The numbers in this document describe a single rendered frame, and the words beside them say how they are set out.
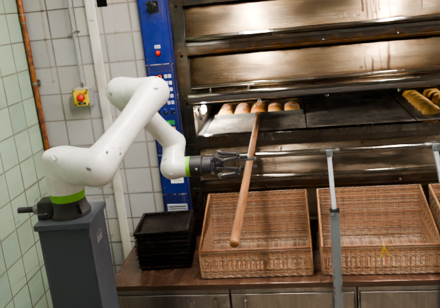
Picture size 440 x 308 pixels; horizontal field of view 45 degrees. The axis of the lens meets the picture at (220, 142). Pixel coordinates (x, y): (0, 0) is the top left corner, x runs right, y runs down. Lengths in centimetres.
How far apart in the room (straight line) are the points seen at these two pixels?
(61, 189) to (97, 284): 37
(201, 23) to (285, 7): 44
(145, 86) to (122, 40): 97
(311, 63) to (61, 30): 137
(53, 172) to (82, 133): 125
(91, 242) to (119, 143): 36
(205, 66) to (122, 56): 46
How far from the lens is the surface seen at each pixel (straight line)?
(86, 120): 311
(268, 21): 282
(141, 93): 200
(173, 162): 236
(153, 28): 288
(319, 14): 282
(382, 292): 268
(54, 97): 316
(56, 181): 193
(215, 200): 301
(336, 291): 259
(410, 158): 301
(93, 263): 198
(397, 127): 295
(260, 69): 285
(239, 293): 268
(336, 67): 284
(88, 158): 180
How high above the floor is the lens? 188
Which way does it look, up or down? 15 degrees down
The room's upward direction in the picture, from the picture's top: 6 degrees counter-clockwise
